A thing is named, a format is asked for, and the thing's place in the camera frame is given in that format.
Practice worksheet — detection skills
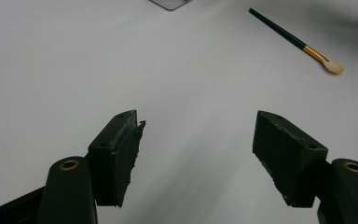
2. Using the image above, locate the clear acrylic organizer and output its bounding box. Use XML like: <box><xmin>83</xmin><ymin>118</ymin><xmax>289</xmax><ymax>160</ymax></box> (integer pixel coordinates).
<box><xmin>147</xmin><ymin>0</ymin><xmax>194</xmax><ymax>12</ymax></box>

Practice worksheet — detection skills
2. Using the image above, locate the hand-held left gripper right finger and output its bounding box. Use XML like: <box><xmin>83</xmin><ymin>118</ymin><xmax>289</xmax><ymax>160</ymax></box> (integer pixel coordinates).
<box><xmin>252</xmin><ymin>109</ymin><xmax>330</xmax><ymax>209</ymax></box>

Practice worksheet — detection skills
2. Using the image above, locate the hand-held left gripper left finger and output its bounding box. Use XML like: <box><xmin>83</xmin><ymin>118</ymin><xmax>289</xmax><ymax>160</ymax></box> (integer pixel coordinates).
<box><xmin>88</xmin><ymin>109</ymin><xmax>147</xmax><ymax>209</ymax></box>

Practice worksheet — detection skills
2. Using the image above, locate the fluffy-headed black makeup brush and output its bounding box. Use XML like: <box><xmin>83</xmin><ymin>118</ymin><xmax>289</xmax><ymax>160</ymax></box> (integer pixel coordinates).
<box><xmin>248</xmin><ymin>7</ymin><xmax>346</xmax><ymax>76</ymax></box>

